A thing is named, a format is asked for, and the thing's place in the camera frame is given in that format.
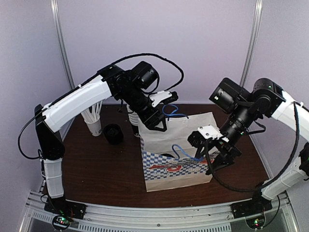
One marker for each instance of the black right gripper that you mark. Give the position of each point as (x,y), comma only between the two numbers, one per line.
(224,158)

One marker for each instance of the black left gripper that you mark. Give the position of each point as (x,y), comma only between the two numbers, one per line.
(147,118)

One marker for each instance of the paper cups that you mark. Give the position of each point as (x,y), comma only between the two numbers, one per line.
(133,119)

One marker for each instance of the black plastic cup lid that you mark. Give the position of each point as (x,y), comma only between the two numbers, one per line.
(166,155)

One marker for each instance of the blue checkered paper bag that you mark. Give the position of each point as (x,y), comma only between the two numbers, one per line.
(181,171)

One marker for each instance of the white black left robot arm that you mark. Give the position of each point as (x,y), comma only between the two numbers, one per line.
(110,81)

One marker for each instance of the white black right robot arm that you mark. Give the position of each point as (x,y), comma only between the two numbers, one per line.
(268,99)

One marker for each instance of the black lid stack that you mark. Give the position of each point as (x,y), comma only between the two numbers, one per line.
(113,134)

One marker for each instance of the white paper straw cup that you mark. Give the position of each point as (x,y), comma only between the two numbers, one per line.
(95,127)

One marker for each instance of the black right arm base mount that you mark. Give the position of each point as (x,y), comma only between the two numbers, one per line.
(250,207)

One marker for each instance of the aluminium table front rail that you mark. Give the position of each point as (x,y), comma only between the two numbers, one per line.
(210,218)

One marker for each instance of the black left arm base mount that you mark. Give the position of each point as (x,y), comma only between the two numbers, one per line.
(63,207)

